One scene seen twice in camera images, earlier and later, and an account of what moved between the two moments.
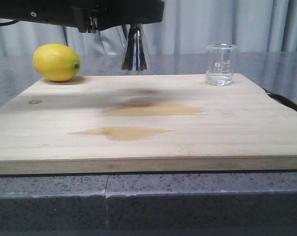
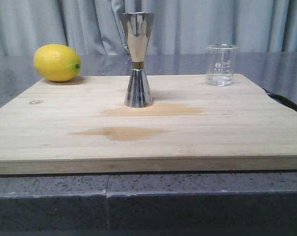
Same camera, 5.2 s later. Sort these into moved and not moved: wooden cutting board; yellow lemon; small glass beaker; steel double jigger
Moved: steel double jigger
Not moved: yellow lemon; wooden cutting board; small glass beaker
